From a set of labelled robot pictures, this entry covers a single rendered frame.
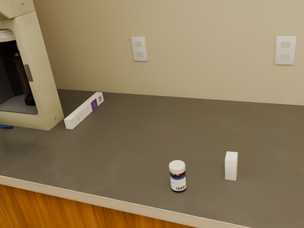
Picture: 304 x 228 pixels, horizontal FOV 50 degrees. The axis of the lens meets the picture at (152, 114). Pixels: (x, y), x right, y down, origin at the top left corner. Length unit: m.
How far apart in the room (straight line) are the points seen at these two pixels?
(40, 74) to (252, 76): 0.87
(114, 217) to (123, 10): 0.90
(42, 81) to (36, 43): 0.15
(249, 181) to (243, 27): 0.64
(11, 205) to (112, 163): 0.46
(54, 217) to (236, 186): 0.66
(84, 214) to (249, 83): 0.85
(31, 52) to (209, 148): 0.75
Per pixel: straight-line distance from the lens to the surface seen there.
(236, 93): 1.49
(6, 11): 1.27
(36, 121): 1.45
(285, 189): 1.01
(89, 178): 1.09
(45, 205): 1.26
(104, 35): 1.61
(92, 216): 1.15
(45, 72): 1.39
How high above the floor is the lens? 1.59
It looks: 28 degrees down
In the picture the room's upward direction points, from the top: 7 degrees counter-clockwise
